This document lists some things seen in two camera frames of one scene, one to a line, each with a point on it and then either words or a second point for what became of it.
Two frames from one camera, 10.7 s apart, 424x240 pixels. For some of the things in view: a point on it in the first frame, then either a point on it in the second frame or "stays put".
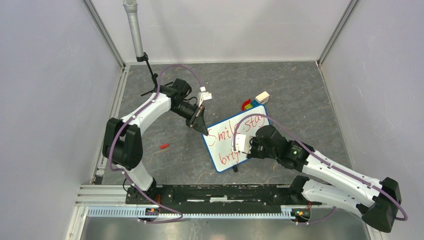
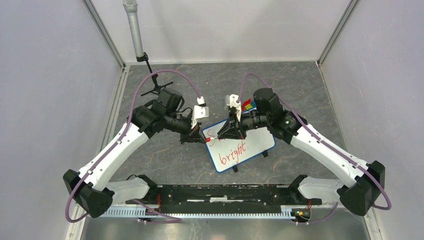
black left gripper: [197, 120] to [193, 135]
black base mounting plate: [234, 196] stays put
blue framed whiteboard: [218, 142] stays put
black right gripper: [252, 153] to [233, 129]
